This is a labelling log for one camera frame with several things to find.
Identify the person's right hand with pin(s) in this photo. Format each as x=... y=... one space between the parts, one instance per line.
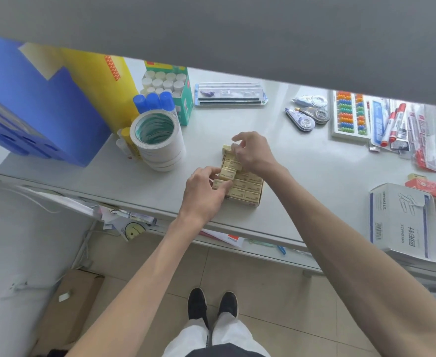
x=257 y=154

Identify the person's left hand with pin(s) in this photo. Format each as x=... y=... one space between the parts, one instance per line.
x=199 y=197

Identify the person's right fingers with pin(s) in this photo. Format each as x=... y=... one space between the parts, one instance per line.
x=241 y=148

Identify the person's left thumb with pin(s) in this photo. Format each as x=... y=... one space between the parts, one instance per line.
x=226 y=192

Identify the small yellow paper box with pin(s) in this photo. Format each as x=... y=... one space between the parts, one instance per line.
x=227 y=149
x=218 y=185

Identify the person's left forearm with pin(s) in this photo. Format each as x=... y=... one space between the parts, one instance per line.
x=140 y=289

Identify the person's right forearm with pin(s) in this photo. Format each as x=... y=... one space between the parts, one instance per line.
x=351 y=263

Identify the stack of yellow boxes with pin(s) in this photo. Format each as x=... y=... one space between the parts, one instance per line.
x=246 y=187

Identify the red white paper sheet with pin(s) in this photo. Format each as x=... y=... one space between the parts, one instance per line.
x=227 y=238

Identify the clear ruler set pack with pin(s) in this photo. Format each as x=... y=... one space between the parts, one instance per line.
x=229 y=93

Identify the blue white correction tape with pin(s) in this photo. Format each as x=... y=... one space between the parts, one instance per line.
x=301 y=120

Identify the green glue stick carton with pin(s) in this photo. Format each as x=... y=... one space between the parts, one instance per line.
x=184 y=104

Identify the stack of white tape rolls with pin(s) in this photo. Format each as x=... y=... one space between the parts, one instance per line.
x=162 y=144

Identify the blue pen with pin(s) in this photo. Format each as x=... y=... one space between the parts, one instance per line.
x=281 y=250

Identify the grey correction tape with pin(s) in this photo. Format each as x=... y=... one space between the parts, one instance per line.
x=318 y=115

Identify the yellow smiley face sticker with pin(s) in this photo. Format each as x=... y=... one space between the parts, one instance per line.
x=134 y=231

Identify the group of white-capped glue sticks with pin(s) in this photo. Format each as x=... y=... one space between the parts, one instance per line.
x=164 y=83

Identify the yellow glue stick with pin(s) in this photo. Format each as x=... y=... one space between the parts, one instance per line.
x=128 y=143

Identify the person's black right shoe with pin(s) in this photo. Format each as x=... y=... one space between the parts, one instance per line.
x=228 y=304

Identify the person's black shoe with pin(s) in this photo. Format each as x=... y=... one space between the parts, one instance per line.
x=197 y=306
x=228 y=304

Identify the colourful bead abacus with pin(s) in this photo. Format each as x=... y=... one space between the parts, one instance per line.
x=350 y=115

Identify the small white glue bottle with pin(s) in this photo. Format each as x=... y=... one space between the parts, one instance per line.
x=121 y=145

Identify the grey overhead shelf board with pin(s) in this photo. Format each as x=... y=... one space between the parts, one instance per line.
x=218 y=33

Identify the person's black left shoe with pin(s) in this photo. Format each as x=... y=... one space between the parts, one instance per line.
x=197 y=306

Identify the blue stationery pack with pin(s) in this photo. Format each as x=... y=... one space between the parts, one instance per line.
x=377 y=118

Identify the person's white trousers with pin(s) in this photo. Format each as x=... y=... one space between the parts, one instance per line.
x=221 y=336

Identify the red marker pen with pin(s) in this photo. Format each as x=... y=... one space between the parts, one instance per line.
x=398 y=122
x=388 y=130

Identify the yellow paper package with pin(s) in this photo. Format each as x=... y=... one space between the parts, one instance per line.
x=102 y=89

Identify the clear plastic bag with papers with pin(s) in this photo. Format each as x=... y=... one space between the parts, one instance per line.
x=69 y=202

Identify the small black silver packet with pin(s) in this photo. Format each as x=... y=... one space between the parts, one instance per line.
x=400 y=144

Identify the white paper clip carton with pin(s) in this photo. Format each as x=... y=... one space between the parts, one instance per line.
x=403 y=219

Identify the red white pen pack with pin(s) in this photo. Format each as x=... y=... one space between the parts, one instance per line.
x=422 y=141

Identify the red flat box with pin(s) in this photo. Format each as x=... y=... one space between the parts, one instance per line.
x=431 y=185

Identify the brown cardboard box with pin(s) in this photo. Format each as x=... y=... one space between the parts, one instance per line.
x=69 y=312

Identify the blue plastic file holder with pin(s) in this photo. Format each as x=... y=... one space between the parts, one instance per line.
x=36 y=118

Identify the white wall socket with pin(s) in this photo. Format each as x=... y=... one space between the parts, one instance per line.
x=15 y=286

